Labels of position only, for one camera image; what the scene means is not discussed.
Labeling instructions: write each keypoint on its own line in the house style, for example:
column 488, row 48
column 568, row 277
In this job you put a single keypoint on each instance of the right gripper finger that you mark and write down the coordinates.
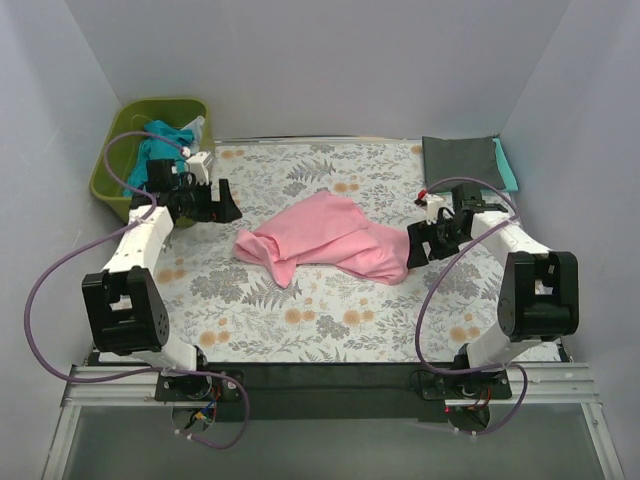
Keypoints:
column 417, row 257
column 427, row 231

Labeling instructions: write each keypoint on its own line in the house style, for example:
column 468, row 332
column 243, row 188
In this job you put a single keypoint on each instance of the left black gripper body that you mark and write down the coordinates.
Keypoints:
column 216, row 201

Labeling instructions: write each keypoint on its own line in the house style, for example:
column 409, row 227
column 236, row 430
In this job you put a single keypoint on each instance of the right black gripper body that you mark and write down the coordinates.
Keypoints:
column 423, row 244

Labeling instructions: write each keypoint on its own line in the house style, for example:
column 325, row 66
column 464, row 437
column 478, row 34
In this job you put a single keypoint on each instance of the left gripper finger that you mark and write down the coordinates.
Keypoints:
column 226, row 201
column 222, row 217

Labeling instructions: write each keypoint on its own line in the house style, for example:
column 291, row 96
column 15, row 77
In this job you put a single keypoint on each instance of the pink t-shirt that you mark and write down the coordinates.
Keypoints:
column 325, row 229

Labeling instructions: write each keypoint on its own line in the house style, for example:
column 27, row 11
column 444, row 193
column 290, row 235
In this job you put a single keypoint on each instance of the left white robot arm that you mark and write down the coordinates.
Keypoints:
column 126, row 313

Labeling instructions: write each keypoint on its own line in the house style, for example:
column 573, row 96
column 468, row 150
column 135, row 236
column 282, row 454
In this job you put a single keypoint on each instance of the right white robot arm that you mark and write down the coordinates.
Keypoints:
column 538, row 300

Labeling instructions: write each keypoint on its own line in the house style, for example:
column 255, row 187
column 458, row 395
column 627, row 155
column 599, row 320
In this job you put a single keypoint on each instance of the teal t-shirt in bin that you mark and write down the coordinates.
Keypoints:
column 154, row 149

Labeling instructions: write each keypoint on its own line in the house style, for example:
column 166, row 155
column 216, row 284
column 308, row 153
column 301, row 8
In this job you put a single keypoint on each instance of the white garment in bin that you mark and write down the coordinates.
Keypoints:
column 196, row 127

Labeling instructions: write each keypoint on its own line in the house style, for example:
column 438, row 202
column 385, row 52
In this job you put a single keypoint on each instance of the folded dark grey t-shirt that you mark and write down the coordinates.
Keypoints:
column 470, row 158

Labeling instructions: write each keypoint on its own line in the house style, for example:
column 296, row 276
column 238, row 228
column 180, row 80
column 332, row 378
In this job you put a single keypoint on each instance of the folded teal t-shirt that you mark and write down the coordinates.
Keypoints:
column 504, row 168

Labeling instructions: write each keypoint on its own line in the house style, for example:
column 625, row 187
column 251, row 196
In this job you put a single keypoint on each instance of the green plastic bin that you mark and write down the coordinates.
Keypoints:
column 122, row 157

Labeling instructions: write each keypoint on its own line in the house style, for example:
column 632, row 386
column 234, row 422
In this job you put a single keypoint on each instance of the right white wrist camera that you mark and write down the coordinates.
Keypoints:
column 431, row 204

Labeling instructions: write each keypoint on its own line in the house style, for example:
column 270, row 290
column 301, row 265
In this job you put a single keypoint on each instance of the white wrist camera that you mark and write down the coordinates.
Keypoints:
column 199, row 165
column 431, row 204

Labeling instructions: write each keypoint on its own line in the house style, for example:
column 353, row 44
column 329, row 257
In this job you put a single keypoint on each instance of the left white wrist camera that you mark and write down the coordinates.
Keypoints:
column 199, row 165

